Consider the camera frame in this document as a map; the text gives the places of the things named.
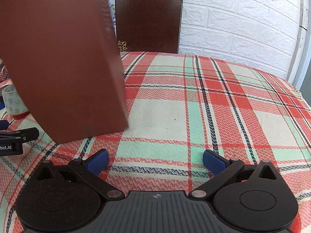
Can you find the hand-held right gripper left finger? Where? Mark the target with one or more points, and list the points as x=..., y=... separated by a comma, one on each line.
x=98, y=162

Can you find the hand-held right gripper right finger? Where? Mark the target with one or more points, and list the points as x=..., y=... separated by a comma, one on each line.
x=213, y=161

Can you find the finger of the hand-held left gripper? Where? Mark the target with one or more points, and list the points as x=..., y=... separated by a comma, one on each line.
x=2, y=105
x=26, y=134

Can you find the clear tape roll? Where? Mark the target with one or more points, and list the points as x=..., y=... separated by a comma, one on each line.
x=13, y=99

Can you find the brown cardboard box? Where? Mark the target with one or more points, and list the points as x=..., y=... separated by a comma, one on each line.
x=60, y=65

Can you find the red checked cloth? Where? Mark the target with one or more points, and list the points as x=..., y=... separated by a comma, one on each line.
x=3, y=74

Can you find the plaid tablecloth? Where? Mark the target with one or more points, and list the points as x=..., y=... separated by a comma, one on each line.
x=170, y=116

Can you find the floral printed sheet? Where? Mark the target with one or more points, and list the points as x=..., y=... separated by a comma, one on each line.
x=112, y=9

